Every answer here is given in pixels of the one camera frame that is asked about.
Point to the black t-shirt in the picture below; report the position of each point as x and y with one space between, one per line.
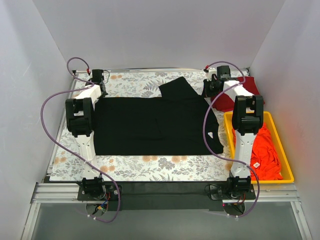
175 124

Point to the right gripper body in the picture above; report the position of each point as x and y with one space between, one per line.
210 86

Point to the floral table mat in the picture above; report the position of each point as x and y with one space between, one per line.
67 167

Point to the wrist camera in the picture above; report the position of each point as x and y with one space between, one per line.
218 73
99 73

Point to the yellow plastic bin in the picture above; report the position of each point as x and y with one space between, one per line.
285 167

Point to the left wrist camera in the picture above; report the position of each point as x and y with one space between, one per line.
99 73

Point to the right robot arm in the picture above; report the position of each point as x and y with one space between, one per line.
247 119

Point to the orange t-shirt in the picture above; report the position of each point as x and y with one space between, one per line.
264 157

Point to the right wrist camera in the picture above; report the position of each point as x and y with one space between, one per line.
218 73

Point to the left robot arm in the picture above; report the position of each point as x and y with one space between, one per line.
80 123

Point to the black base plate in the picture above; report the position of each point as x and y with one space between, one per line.
170 195

